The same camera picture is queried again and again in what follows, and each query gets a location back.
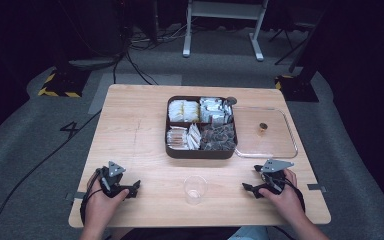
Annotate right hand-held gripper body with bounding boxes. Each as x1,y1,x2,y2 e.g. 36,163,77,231
260,159,295,196

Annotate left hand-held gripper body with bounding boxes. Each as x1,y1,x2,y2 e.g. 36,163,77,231
95,160,130,200

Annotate person's left hand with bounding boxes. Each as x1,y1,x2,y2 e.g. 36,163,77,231
84,171,130,232

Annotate person's right hand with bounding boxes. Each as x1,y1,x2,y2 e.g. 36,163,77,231
258,168,306,225

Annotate clear box lid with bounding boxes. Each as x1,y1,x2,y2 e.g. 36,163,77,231
230,105,299,160

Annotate grey tape strip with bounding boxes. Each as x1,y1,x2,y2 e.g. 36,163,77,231
306,183,328,193
65,191,87,202

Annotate person's blue jeans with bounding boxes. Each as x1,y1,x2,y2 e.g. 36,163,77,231
227,226,270,240

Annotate pile of dark packets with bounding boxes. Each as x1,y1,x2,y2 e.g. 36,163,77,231
199,123,237,152

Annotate clear plastic cup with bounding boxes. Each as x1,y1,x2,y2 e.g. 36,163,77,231
183,175,209,206

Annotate brown compartment box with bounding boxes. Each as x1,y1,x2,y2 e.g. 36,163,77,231
164,95,238,160

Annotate pile of white stick sachets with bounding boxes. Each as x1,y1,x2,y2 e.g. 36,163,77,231
166,123,202,151

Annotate pile of silver packets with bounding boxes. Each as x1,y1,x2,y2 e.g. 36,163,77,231
199,97,234,125

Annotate pile of white yellow packets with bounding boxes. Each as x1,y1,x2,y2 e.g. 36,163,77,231
168,99,201,123

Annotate yellow black striped stand base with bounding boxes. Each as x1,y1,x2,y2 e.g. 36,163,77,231
37,68,91,99
274,73,320,103

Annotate black tripod stand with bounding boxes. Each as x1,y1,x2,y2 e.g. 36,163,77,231
268,13,324,66

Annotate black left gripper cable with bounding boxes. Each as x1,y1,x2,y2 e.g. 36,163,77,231
79,167,104,226

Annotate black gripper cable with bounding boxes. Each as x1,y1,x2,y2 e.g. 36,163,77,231
281,177,307,213
79,167,104,226

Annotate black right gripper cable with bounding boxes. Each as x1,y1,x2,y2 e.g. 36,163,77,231
281,177,307,213

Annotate long black floor cable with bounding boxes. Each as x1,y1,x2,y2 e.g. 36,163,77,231
0,109,102,240

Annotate bundle of floor cables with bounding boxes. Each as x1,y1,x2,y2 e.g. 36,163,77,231
112,19,194,86

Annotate white metal table frame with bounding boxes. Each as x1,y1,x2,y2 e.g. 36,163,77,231
182,0,270,62

